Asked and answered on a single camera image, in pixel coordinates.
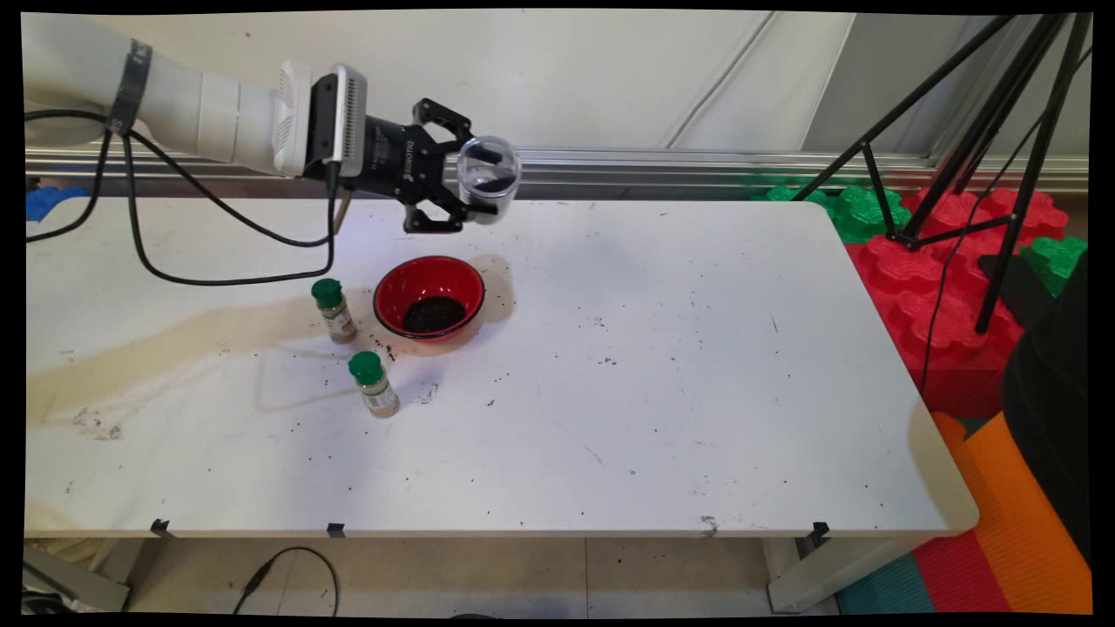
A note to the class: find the aluminium rail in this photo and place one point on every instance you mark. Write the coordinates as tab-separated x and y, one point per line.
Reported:
697	165

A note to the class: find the red bowl with black rim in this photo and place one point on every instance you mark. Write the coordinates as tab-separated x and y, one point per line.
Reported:
409	279

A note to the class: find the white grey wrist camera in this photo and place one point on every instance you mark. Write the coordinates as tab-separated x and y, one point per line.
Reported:
335	122

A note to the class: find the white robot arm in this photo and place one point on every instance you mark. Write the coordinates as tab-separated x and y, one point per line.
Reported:
200	109

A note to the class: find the white angled table leg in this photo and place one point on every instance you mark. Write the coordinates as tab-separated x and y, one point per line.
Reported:
827	570

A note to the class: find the red foam blocks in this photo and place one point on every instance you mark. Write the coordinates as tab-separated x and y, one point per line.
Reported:
932	305

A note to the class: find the black bulky object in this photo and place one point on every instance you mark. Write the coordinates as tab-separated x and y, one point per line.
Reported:
1050	392

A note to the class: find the teal foam mat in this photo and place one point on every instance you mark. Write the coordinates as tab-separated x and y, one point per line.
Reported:
884	592

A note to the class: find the green cap spice bottle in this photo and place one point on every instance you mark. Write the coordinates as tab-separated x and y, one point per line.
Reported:
335	309
375	383

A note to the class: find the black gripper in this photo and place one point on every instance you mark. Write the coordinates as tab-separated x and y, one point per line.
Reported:
392	157

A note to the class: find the small green foam block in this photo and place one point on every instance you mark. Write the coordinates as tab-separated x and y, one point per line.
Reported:
1058	259

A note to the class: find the large green foam block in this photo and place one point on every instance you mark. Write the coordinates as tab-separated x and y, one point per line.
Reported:
858	213

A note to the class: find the dark grounds pile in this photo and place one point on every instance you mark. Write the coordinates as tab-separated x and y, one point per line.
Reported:
434	313

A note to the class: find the clear jar with dark grounds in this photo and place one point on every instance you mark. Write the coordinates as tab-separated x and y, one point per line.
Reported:
489	178

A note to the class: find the black tripod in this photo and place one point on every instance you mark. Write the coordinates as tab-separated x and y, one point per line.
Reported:
1028	131

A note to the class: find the orange foam mat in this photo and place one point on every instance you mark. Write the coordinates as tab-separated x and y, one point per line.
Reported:
1019	514

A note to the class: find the blue foam piece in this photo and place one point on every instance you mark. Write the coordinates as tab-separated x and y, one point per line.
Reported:
48	202

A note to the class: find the red foam mat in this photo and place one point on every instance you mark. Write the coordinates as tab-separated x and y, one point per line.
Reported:
958	575

